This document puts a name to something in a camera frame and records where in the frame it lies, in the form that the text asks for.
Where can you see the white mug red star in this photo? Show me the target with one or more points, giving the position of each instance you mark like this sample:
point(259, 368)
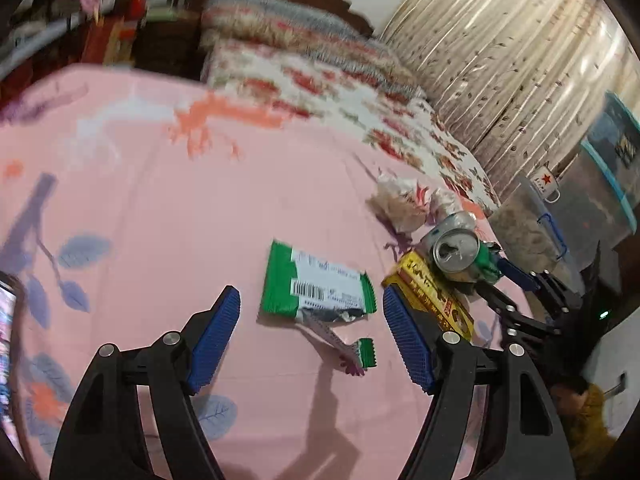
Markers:
point(547, 182)

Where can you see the large clear box teal lid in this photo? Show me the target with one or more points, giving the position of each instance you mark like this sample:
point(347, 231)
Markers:
point(605, 195)

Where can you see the torn green wrapper strip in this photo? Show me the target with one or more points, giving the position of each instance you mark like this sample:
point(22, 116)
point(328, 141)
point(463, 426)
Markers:
point(345, 345)

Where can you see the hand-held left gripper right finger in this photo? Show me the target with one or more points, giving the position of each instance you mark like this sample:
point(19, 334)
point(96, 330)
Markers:
point(407, 340)

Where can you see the crushed silver can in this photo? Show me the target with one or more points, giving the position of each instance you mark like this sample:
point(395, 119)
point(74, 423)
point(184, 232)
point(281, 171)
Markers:
point(447, 224)

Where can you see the stack of red cartons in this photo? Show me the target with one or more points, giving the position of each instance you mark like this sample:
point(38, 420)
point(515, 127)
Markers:
point(110, 30)

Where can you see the white printed snack bag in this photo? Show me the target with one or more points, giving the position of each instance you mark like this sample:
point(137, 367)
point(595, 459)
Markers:
point(405, 205)

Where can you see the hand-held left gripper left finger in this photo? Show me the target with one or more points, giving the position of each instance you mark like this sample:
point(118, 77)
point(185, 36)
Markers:
point(220, 330)

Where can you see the pink printed bedsheet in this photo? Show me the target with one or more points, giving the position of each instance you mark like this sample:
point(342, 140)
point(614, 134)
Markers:
point(150, 200)

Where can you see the green white snack wrapper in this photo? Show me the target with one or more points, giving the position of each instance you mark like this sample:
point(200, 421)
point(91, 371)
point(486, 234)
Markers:
point(315, 285)

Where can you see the beige leaf-print curtain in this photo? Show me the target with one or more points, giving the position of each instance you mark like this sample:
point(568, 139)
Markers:
point(500, 60)

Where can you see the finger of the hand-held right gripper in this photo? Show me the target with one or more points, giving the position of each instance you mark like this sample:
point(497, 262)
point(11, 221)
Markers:
point(517, 272)
point(505, 310)

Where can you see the yellow cardboard box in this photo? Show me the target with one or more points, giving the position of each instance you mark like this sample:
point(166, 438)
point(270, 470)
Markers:
point(435, 295)

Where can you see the person's yellow clothing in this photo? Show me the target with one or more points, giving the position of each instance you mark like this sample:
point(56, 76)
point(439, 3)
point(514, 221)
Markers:
point(587, 425)

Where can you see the dark wooden nightstand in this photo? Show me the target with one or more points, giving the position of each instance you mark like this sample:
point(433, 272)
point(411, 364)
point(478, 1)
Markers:
point(167, 45)

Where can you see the red floral quilt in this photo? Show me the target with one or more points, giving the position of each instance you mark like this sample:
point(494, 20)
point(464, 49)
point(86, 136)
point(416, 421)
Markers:
point(350, 100)

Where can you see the green drink can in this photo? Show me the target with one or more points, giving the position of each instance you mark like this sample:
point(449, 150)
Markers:
point(457, 252)

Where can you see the striped floral pillow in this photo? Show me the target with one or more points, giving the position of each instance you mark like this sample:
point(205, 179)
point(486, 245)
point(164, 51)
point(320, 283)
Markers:
point(280, 20)

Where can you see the colourful printed item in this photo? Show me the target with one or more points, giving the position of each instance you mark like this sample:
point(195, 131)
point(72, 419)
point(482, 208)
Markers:
point(6, 350)

